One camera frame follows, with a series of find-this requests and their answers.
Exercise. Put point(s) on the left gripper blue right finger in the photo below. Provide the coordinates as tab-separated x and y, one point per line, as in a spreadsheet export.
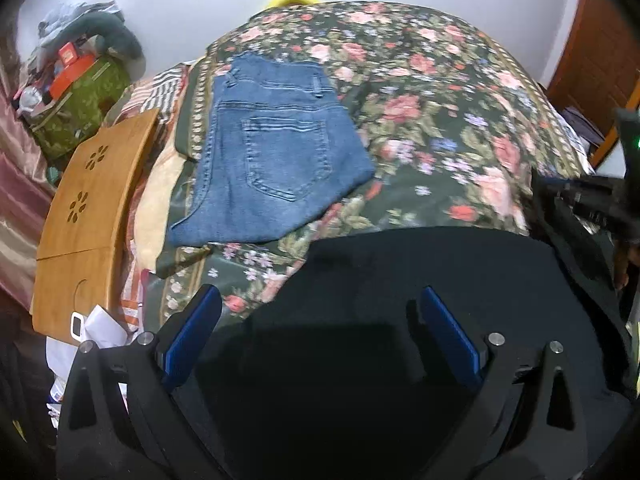
525	420

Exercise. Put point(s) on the brown wooden door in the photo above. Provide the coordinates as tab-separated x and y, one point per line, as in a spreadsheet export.
599	70

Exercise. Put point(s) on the folded blue jeans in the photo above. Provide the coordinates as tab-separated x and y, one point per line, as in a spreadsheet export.
279	150

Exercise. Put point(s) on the striped pink blanket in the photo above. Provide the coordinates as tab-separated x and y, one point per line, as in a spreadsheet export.
160	92

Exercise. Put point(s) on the black pants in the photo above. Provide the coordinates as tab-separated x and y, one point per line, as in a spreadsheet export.
441	353

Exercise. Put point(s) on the wooden lap desk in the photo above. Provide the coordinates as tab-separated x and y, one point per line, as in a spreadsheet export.
81	245

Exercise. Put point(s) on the grey bag on floor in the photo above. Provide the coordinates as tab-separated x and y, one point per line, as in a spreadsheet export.
588	132

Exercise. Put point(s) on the floral green bed quilt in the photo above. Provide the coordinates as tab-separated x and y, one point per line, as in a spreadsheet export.
453	124

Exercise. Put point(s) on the white paper pieces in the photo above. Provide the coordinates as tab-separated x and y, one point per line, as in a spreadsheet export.
98	326

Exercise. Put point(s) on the grey clothes pile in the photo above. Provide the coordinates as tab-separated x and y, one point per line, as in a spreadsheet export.
65	13

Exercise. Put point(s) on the orange red box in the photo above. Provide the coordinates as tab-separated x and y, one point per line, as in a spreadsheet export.
74	65

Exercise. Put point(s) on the green patterned storage box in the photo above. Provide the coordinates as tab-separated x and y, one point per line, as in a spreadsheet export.
79	112

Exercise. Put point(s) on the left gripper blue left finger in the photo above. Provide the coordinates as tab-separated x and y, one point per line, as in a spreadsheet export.
119	419

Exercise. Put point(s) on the pink striped curtain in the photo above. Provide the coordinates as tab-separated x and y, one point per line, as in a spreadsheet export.
25	200

